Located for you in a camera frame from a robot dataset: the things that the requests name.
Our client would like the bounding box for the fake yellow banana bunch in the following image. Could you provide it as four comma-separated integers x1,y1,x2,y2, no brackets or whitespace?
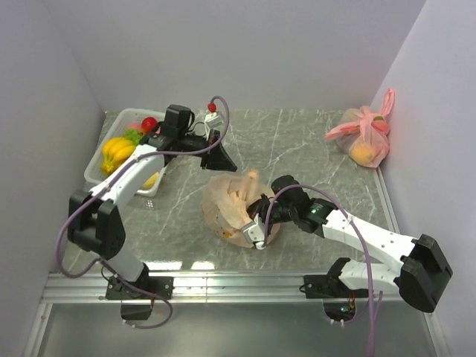
101,137,136,176

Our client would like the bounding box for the aluminium table edge rail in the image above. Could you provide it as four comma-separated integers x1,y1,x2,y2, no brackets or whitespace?
25,271,449,356

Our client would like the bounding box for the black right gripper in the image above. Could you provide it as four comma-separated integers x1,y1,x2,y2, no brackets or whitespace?
242,194,297,231

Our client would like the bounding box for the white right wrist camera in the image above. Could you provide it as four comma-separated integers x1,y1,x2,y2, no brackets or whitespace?
240,215,266,250

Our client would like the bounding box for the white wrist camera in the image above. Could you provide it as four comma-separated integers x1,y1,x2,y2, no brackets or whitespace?
204,112,224,129
240,215,266,250

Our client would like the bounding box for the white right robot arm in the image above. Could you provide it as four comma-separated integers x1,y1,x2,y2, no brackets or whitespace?
241,175,453,312

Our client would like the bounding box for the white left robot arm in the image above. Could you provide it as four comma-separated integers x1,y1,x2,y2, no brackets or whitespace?
59,105,237,299

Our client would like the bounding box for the fake red apple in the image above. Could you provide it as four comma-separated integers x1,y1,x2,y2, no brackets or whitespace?
141,117,158,134

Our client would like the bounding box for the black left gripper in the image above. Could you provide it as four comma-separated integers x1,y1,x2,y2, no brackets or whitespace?
179,129,237,173

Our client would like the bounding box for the pink tied fruit bag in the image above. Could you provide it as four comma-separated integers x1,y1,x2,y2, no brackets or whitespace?
325,89,395,169

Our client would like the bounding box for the translucent orange plastic bag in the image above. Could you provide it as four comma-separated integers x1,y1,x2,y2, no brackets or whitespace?
202,170,274,248

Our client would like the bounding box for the white plastic fruit basket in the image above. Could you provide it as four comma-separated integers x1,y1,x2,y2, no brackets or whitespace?
84,109,165,197

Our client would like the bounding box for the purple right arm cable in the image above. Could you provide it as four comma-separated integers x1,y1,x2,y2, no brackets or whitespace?
256,184,385,357

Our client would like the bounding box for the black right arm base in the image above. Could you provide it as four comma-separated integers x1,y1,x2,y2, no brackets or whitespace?
298,274,369,327

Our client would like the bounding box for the fake green grape bunch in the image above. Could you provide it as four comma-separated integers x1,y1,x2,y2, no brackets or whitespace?
123,129,144,146

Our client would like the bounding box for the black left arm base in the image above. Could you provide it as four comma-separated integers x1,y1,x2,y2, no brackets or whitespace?
104,273,174,329

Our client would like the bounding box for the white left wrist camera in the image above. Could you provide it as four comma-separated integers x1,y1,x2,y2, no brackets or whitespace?
204,112,224,129

